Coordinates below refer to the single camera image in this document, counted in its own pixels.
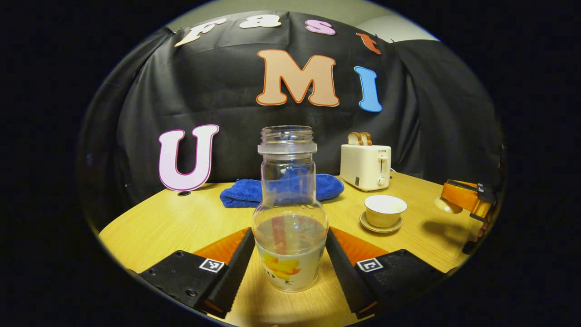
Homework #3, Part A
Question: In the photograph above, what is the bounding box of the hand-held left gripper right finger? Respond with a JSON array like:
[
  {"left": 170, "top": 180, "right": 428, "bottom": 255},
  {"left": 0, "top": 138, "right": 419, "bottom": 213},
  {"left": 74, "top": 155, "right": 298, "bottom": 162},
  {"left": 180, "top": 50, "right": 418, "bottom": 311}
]
[{"left": 325, "top": 227, "right": 448, "bottom": 320}]

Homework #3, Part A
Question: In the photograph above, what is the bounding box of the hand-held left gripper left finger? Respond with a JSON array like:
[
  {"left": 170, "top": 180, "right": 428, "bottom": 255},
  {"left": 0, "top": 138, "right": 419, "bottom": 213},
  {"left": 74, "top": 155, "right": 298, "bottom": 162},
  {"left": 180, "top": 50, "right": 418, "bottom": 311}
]
[{"left": 138, "top": 227, "right": 256, "bottom": 319}]

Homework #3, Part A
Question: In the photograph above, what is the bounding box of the pale yellow teacup lid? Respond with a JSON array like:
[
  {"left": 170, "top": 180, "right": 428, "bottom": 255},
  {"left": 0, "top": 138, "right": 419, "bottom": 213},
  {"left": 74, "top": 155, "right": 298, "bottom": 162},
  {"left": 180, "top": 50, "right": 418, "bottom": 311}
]
[{"left": 433, "top": 195, "right": 464, "bottom": 214}]

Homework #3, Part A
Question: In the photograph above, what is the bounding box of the clear glass water bottle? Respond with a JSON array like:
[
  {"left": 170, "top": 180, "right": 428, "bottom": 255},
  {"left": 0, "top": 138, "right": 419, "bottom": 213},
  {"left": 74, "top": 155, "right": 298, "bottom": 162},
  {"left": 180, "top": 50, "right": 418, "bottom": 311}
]
[{"left": 253, "top": 125, "right": 329, "bottom": 292}]

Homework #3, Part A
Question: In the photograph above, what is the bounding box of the pale yellow teacup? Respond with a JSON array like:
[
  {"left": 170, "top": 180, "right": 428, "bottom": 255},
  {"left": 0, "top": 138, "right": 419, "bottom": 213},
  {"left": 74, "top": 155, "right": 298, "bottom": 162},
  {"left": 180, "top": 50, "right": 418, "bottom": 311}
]
[{"left": 364, "top": 195, "right": 408, "bottom": 228}]

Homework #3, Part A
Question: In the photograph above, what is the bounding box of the pale yellow saucer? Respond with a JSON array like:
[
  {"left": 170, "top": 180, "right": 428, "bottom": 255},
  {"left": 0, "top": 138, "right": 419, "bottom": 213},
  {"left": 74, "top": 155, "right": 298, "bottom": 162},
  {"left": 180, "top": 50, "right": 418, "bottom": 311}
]
[{"left": 359, "top": 211, "right": 404, "bottom": 234}]

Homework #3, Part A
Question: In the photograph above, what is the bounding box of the blue towel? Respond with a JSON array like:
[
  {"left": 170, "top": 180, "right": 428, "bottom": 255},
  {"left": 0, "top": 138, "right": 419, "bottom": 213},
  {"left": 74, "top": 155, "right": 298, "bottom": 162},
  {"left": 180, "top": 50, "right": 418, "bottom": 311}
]
[{"left": 220, "top": 168, "right": 345, "bottom": 208}]

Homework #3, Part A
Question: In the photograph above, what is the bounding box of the cream toaster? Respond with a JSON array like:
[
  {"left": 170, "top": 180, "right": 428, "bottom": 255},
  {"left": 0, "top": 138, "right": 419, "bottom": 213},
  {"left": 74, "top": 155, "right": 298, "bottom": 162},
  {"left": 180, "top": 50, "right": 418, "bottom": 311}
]
[{"left": 340, "top": 144, "right": 392, "bottom": 192}]

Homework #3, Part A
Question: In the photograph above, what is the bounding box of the black backdrop cloth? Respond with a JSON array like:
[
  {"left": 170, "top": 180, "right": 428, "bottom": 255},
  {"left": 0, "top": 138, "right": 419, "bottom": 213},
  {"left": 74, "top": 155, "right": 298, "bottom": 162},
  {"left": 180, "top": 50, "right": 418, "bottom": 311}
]
[{"left": 79, "top": 10, "right": 507, "bottom": 228}]

